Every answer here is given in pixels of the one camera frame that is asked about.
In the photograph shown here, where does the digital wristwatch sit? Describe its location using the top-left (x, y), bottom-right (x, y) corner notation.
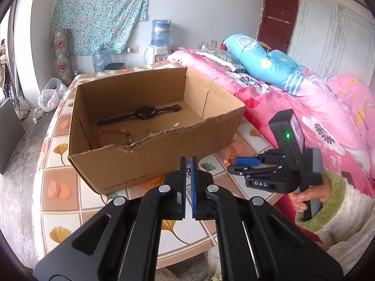
top-left (97, 104), bottom-right (182, 126)

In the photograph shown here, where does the multicoloured bead bracelet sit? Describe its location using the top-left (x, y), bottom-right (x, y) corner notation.
top-left (95, 128), bottom-right (135, 148)

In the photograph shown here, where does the pile of clothes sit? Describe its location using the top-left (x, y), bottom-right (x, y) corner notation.
top-left (0, 39), bottom-right (12, 94)

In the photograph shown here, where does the person's right forearm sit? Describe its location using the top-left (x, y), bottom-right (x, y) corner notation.
top-left (294, 171), bottom-right (375, 276)

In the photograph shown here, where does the clear water jug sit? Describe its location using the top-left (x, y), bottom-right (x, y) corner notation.
top-left (92, 43), bottom-right (113, 73)

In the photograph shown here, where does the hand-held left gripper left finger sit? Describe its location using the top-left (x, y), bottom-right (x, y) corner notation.
top-left (34, 156), bottom-right (187, 281)

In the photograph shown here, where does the white plastic bag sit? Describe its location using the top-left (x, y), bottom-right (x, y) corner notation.
top-left (38, 78), bottom-right (68, 112)

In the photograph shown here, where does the dark red door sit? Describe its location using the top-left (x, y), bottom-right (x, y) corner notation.
top-left (256, 0), bottom-right (299, 56)

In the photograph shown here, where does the grey patterned pillow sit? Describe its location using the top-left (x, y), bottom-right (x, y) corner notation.
top-left (195, 47), bottom-right (245, 72)

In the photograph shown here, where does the rolled patterned mat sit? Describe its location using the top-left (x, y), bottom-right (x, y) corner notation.
top-left (53, 29), bottom-right (73, 87)

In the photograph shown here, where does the blue cartoon pillow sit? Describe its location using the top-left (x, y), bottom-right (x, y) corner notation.
top-left (223, 33), bottom-right (307, 96)

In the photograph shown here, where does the person's right hand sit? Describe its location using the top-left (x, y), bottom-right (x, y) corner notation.
top-left (291, 181), bottom-right (331, 213)

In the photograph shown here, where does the white water dispenser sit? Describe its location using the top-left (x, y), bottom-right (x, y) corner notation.
top-left (146, 44), bottom-right (171, 64)

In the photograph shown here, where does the white panelled door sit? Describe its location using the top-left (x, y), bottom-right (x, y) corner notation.
top-left (287, 0), bottom-right (375, 79)

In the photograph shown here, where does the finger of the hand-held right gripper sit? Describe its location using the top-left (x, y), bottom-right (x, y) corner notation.
top-left (235, 149), bottom-right (285, 167)
top-left (228, 165), bottom-right (282, 177)

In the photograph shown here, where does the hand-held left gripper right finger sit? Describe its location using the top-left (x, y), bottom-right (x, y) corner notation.
top-left (190, 156), bottom-right (344, 281)

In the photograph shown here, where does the blue water dispenser bottle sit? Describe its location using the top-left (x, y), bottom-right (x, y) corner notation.
top-left (151, 19), bottom-right (172, 47)

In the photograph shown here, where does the pink floral blanket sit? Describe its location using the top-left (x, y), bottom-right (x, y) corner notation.
top-left (170, 48), bottom-right (375, 211)

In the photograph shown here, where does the dark cabinet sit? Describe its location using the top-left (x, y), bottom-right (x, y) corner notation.
top-left (0, 98), bottom-right (26, 173)

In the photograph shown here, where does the brown cardboard box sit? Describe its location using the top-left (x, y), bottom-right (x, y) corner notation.
top-left (68, 67), bottom-right (246, 195)

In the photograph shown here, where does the teal floral wall cloth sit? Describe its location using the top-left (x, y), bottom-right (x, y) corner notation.
top-left (50, 0), bottom-right (150, 56)

